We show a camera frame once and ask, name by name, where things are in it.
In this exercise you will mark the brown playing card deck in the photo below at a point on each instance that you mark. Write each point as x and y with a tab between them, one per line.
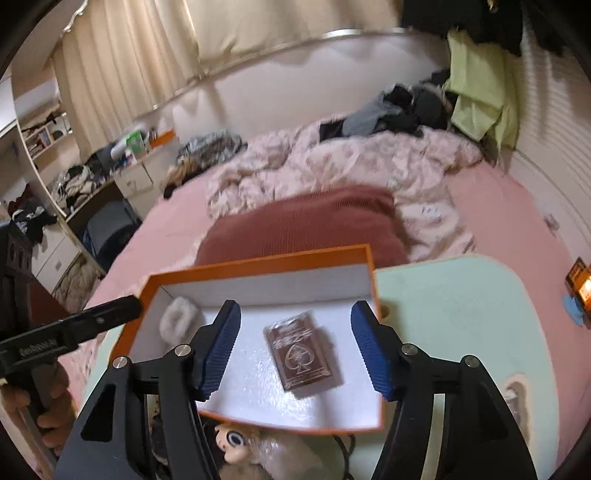
300	355

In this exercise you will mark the pink bed sheet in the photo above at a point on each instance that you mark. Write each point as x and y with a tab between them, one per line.
498	221

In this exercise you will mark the green and white container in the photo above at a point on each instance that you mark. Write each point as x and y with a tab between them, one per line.
135	142

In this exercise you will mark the light green cloth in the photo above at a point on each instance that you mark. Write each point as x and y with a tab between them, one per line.
480	83

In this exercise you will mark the white drawer cabinet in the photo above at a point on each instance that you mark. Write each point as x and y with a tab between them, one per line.
136	177

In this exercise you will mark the orange cardboard box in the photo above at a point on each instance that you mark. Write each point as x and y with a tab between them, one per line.
295	401

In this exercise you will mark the white fluffy scrunchie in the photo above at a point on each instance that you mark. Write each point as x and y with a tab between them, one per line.
178	321

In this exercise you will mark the small cream doll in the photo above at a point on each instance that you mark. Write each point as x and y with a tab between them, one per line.
233	438

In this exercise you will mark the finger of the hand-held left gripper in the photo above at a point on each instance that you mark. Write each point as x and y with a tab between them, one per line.
101	316

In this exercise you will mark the cream curtain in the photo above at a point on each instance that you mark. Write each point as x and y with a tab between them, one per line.
138	60

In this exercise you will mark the pile of dark clothes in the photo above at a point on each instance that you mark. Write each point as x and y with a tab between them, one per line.
401	104

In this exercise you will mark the black jacket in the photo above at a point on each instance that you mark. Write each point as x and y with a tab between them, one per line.
461	18
545	23

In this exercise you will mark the mint cartoon lap table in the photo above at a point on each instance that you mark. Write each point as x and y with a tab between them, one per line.
452	314

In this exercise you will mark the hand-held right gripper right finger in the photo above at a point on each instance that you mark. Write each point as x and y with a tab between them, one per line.
371	355

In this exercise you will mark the small orange storage box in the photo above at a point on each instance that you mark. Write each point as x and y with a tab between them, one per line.
162	137

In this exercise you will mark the pink floral duvet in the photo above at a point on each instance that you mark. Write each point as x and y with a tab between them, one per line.
346	161

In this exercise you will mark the person's left hand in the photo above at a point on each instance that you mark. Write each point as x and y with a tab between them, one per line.
60	392

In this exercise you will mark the patterned clothes heap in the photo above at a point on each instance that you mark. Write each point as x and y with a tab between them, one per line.
207	147

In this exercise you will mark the white padded headboard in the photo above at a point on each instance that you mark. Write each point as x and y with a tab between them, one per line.
286	83

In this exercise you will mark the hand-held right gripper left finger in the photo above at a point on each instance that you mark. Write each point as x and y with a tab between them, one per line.
221	350

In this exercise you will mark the dark red pillow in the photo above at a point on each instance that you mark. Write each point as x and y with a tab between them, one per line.
300	221

